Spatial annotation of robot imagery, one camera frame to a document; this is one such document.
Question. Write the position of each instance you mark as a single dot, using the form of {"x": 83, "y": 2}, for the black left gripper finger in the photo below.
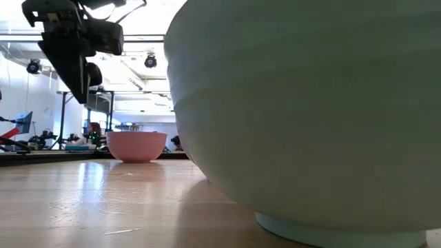
{"x": 74, "y": 72}
{"x": 95, "y": 74}

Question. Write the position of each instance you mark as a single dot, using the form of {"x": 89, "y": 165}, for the pink bowl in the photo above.
{"x": 138, "y": 146}

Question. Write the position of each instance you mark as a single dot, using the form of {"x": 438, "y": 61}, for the teal bowl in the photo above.
{"x": 310, "y": 137}

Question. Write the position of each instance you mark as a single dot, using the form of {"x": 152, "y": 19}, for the black background robot arm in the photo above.
{"x": 41, "y": 138}

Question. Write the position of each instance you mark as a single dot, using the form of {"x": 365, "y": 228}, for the dark hanging panel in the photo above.
{"x": 103, "y": 103}

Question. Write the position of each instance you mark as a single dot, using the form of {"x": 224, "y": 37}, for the black ceiling spotlight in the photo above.
{"x": 150, "y": 61}
{"x": 33, "y": 66}

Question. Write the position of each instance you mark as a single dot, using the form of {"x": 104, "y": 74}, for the person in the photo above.
{"x": 91, "y": 134}
{"x": 176, "y": 141}

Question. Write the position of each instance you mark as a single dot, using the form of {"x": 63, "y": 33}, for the distant shelf with items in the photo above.
{"x": 129, "y": 126}

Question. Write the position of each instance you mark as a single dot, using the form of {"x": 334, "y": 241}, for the grey computer monitor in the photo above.
{"x": 25, "y": 122}

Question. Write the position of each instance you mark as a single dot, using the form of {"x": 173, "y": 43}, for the teal flat object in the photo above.
{"x": 77, "y": 148}

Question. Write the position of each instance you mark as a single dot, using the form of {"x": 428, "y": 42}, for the red angled object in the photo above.
{"x": 10, "y": 133}

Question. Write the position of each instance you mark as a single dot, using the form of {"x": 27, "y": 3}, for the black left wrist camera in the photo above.
{"x": 107, "y": 36}

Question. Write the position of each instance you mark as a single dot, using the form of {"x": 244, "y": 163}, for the black metal frame stand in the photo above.
{"x": 62, "y": 117}

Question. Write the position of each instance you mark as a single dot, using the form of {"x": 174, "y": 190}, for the grey overhead frame bar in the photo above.
{"x": 144, "y": 38}

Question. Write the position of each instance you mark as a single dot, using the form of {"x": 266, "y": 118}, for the black table frame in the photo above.
{"x": 51, "y": 156}

